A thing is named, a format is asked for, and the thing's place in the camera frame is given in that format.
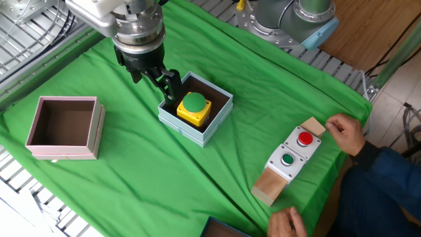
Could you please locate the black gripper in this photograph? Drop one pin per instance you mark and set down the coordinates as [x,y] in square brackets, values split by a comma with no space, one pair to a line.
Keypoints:
[141,61]

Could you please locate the yellow box green mushroom button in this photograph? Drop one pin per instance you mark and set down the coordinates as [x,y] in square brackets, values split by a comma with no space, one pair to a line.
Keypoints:
[194,115]

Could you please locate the light blue cardboard box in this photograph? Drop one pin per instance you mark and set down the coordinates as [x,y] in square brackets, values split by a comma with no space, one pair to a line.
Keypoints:
[197,135]

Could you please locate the pink cardboard box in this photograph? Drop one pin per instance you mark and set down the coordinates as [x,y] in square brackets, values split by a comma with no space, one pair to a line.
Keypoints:
[62,125]

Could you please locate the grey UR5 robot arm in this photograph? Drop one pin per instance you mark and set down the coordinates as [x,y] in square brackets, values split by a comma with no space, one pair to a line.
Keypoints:
[279,16]

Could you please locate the right forearm blue sleeve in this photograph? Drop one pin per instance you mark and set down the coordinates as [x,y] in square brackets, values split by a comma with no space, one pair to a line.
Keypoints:
[394,171]

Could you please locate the dark blue cardboard box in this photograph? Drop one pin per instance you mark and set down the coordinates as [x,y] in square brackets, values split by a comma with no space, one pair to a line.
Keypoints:
[220,230]

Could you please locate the person left hand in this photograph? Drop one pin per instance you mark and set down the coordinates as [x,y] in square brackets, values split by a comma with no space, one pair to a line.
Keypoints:
[286,225]

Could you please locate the person right hand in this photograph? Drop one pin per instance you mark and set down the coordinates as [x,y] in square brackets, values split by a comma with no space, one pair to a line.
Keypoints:
[347,133]

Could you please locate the silver perforated metal plate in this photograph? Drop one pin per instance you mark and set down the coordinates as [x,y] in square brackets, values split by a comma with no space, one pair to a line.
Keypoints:
[29,10]

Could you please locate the white station green button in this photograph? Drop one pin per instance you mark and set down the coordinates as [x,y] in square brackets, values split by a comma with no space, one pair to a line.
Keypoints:
[274,162]

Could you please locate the red green button station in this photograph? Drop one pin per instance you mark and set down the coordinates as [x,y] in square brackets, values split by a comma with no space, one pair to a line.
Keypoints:
[269,186]

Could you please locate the white station red button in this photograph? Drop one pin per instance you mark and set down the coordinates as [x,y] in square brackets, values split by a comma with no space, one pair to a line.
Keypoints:
[305,139]

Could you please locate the white paper stack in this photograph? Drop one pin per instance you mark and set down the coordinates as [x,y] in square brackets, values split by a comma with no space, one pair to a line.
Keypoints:
[16,214]

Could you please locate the person body dark blue clothes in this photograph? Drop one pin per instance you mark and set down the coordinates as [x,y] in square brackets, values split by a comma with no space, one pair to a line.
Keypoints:
[361,210]

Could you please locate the grey aluminium frame rail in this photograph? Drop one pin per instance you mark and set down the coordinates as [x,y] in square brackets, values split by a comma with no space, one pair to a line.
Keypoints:
[33,75]

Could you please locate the silver corner bracket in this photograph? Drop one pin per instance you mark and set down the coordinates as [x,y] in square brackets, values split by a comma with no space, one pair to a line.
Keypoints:
[371,93]

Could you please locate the aluminium frame post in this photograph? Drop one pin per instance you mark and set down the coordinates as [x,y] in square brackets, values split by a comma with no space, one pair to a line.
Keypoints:
[398,57]

